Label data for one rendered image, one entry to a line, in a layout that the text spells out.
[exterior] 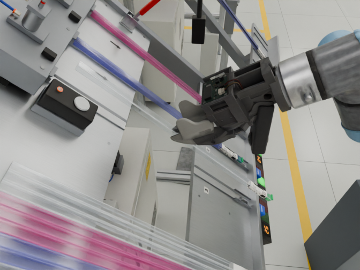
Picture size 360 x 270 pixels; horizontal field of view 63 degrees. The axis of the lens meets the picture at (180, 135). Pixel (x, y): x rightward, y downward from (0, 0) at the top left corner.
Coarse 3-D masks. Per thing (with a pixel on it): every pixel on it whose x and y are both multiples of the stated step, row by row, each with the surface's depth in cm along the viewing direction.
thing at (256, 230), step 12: (252, 156) 79; (252, 168) 77; (252, 180) 75; (252, 192) 73; (252, 204) 71; (252, 216) 69; (252, 228) 67; (252, 240) 66; (252, 252) 64; (264, 264) 61
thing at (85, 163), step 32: (96, 0) 66; (96, 32) 61; (128, 32) 69; (64, 64) 51; (96, 64) 56; (128, 64) 63; (0, 96) 40; (32, 96) 44; (96, 96) 53; (0, 128) 38; (32, 128) 42; (96, 128) 50; (0, 160) 37; (32, 160) 39; (64, 160) 43; (96, 160) 47; (96, 192) 44
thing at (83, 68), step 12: (84, 72) 45; (96, 72) 46; (96, 84) 47; (108, 84) 47; (120, 96) 48; (132, 108) 50; (144, 108) 51; (156, 120) 52; (168, 132) 54; (204, 156) 58; (216, 156) 60; (228, 168) 61; (240, 180) 63
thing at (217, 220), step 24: (240, 144) 82; (192, 168) 63; (216, 168) 69; (240, 168) 76; (192, 192) 59; (216, 192) 65; (240, 192) 70; (192, 216) 56; (216, 216) 61; (240, 216) 67; (192, 240) 53; (216, 240) 58; (240, 240) 63; (240, 264) 60
